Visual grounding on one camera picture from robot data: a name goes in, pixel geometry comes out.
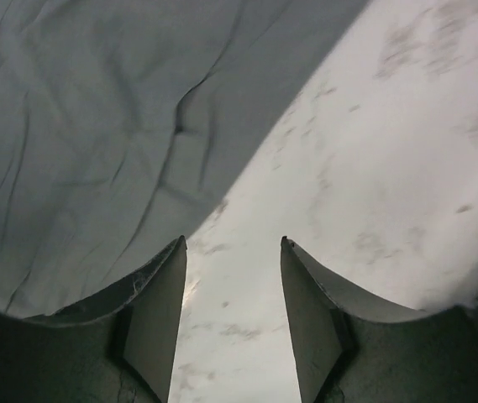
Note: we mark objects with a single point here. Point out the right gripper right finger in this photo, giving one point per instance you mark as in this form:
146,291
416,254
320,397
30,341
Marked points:
350,345

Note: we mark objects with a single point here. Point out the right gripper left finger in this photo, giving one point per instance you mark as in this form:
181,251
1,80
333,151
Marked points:
115,346

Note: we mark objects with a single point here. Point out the grey long sleeve shirt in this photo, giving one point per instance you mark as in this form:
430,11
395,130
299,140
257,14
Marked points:
124,123

